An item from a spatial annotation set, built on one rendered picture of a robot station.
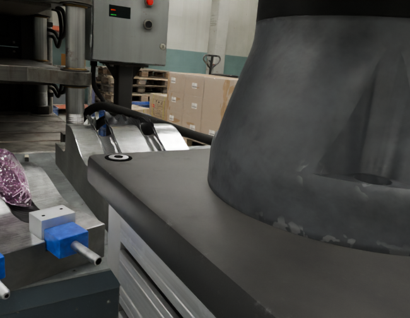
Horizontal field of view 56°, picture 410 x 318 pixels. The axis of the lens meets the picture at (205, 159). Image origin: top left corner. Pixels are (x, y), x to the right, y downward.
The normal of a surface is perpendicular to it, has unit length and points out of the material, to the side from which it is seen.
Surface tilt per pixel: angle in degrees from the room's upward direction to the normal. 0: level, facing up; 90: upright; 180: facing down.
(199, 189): 0
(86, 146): 28
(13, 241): 0
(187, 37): 90
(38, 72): 90
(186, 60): 90
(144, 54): 90
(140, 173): 0
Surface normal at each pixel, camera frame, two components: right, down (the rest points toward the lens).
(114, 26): 0.51, 0.25
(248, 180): -0.78, 0.08
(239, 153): -0.80, -0.25
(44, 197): 0.37, -0.80
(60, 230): 0.08, -0.97
